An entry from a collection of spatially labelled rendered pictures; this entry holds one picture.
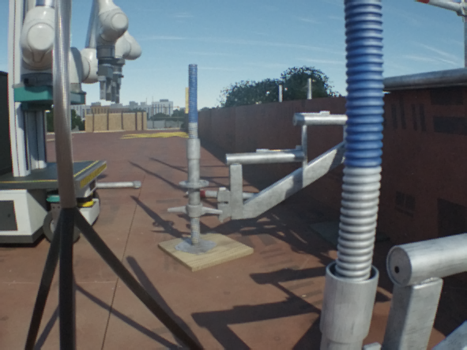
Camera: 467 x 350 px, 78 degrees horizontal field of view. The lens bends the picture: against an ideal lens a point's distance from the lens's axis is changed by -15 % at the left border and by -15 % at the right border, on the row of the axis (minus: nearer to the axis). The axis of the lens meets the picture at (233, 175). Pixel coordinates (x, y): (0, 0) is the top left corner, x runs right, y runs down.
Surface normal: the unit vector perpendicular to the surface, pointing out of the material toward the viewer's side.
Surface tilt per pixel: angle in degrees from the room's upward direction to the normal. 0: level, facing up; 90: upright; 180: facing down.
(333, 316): 90
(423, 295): 90
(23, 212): 90
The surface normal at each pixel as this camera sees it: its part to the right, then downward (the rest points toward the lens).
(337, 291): -0.70, 0.12
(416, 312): 0.21, 0.17
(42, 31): 0.54, 0.28
